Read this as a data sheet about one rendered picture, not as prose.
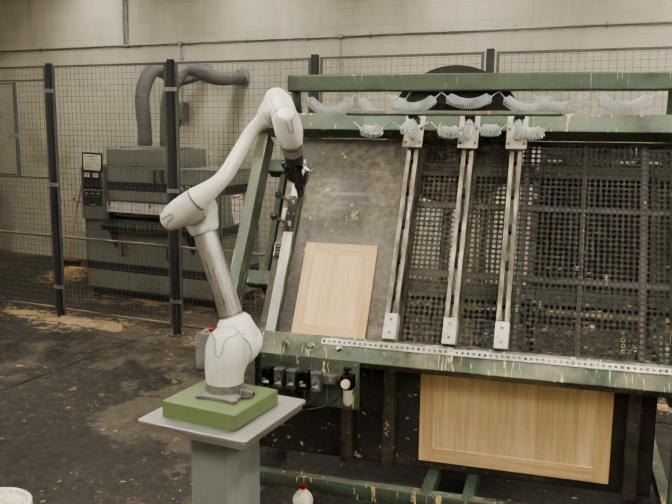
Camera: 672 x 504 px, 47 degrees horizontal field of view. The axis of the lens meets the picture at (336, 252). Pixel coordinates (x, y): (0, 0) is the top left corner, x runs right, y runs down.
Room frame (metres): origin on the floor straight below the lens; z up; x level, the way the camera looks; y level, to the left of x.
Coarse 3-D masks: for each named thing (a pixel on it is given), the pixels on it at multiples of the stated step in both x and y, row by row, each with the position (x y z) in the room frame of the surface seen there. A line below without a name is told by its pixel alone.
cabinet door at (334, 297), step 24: (312, 264) 3.85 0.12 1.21; (336, 264) 3.82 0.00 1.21; (360, 264) 3.79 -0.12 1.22; (312, 288) 3.78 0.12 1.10; (336, 288) 3.75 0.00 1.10; (360, 288) 3.72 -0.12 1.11; (312, 312) 3.72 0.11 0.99; (336, 312) 3.69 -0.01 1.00; (360, 312) 3.66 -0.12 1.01; (360, 336) 3.59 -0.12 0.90
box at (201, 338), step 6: (204, 330) 3.58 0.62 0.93; (198, 336) 3.51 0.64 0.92; (204, 336) 3.50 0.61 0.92; (198, 342) 3.51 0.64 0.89; (204, 342) 3.50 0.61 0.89; (198, 348) 3.51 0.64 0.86; (204, 348) 3.50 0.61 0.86; (198, 354) 3.51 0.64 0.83; (204, 354) 3.50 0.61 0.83; (198, 360) 3.51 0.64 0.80; (204, 360) 3.50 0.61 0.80; (198, 366) 3.51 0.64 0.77; (204, 366) 3.51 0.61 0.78
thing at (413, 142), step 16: (416, 144) 3.95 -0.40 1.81; (416, 160) 3.95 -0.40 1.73; (416, 176) 3.93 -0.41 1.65; (400, 208) 3.83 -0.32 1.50; (400, 224) 3.79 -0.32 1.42; (400, 240) 3.77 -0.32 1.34; (400, 256) 3.71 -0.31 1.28; (400, 272) 3.66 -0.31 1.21; (400, 288) 3.62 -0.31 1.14; (400, 304) 3.61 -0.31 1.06; (384, 320) 3.55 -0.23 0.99; (384, 336) 3.51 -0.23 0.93
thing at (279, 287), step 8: (304, 160) 4.15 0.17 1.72; (296, 192) 4.06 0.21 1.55; (296, 216) 4.00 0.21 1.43; (296, 224) 4.00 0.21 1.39; (288, 232) 3.95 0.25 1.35; (288, 240) 3.93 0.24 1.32; (288, 248) 3.90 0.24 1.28; (280, 256) 3.89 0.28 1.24; (288, 256) 3.88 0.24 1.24; (280, 264) 3.87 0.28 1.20; (288, 264) 3.88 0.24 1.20; (280, 272) 3.84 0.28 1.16; (280, 280) 3.82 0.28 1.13; (280, 288) 3.80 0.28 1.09; (272, 296) 3.79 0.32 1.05; (280, 296) 3.78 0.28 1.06; (272, 304) 3.76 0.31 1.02; (280, 304) 3.77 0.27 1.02; (272, 312) 3.74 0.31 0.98; (280, 312) 3.77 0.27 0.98; (272, 320) 3.72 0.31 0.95; (272, 328) 3.70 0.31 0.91
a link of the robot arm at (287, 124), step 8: (280, 112) 2.94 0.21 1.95; (288, 112) 2.93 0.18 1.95; (296, 112) 2.95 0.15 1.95; (272, 120) 3.03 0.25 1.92; (280, 120) 2.92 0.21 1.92; (288, 120) 2.92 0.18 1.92; (296, 120) 2.94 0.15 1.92; (280, 128) 2.94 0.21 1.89; (288, 128) 2.93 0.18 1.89; (296, 128) 2.95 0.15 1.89; (280, 136) 2.96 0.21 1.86; (288, 136) 2.95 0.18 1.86; (296, 136) 2.96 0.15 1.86; (280, 144) 3.02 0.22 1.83; (288, 144) 2.98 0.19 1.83; (296, 144) 2.99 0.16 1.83
